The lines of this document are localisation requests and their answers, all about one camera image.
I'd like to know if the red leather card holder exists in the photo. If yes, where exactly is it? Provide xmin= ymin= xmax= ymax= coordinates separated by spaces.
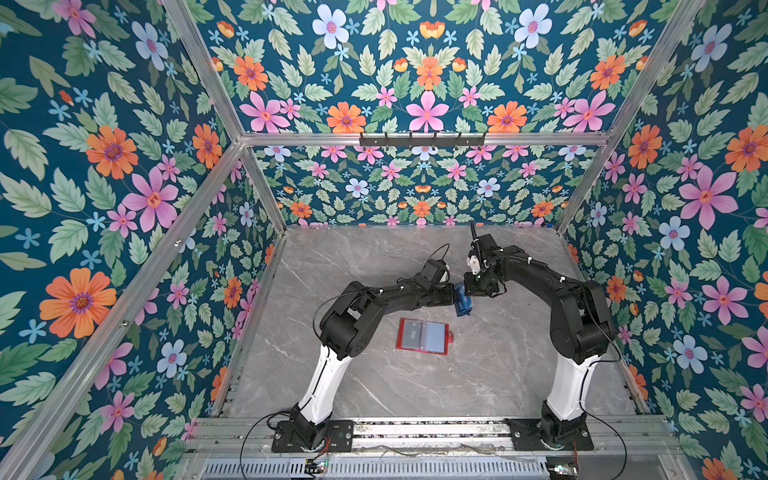
xmin=396 ymin=318 xmax=454 ymax=356

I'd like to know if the black VIP credit card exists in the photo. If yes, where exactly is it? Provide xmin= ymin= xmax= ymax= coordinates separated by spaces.
xmin=400 ymin=320 xmax=424 ymax=350

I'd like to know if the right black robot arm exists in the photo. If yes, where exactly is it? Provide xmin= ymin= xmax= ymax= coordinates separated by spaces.
xmin=464 ymin=235 xmax=617 ymax=449

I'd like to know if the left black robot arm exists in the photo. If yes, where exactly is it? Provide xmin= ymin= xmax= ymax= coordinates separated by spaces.
xmin=289 ymin=278 xmax=455 ymax=450

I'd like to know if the white vent grille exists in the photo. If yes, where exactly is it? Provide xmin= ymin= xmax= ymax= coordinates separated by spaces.
xmin=201 ymin=457 xmax=550 ymax=479

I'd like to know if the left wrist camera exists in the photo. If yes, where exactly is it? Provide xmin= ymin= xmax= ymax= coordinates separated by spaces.
xmin=416 ymin=258 xmax=450 ymax=289

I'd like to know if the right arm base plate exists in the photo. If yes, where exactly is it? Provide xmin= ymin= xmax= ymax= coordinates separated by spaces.
xmin=503 ymin=417 xmax=594 ymax=451

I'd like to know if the metal hook rail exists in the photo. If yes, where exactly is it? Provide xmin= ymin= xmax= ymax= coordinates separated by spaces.
xmin=358 ymin=132 xmax=486 ymax=148

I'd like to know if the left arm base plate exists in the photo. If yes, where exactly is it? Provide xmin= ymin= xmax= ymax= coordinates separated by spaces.
xmin=271 ymin=420 xmax=355 ymax=453

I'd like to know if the aluminium front rail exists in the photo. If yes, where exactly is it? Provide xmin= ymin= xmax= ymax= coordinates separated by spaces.
xmin=182 ymin=415 xmax=683 ymax=458

